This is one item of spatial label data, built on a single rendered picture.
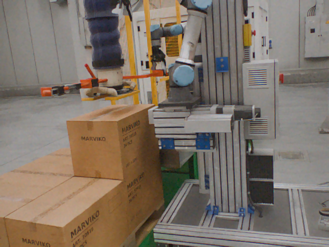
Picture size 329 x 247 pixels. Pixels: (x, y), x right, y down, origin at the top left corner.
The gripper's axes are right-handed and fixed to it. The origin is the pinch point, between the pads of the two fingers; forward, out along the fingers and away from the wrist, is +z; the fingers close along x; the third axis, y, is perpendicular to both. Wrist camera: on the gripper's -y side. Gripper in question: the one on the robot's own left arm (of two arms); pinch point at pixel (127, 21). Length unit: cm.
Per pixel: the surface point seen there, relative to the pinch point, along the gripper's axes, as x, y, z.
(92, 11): -32, 38, -12
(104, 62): -32, 34, 22
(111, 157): -12, 26, 82
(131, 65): -156, 68, 30
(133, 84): -55, 24, 40
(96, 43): -33, 38, 9
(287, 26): -956, -113, -25
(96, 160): -13, 38, 85
